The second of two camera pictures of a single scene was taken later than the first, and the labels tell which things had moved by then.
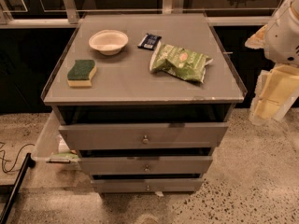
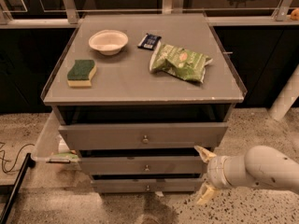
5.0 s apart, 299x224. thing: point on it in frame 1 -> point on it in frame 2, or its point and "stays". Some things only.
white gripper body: (282, 38) -> (215, 173)
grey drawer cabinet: (145, 99) stays
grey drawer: (148, 164) stays
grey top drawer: (143, 136) stays
